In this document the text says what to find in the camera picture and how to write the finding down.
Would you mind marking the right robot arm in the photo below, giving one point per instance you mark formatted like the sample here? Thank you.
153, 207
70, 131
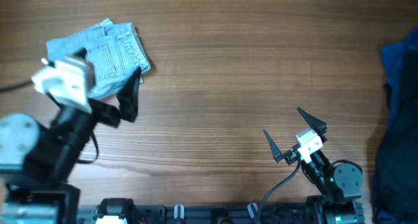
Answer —
339, 182

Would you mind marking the dark blue garment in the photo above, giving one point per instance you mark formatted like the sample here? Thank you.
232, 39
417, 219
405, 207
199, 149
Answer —
394, 182

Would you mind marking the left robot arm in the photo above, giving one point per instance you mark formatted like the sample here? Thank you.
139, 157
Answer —
36, 161

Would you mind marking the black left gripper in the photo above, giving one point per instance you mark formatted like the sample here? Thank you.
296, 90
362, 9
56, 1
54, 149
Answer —
127, 104

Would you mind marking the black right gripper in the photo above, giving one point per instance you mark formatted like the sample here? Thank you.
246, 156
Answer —
290, 155

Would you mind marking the light blue denim shorts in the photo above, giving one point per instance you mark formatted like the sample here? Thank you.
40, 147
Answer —
114, 50

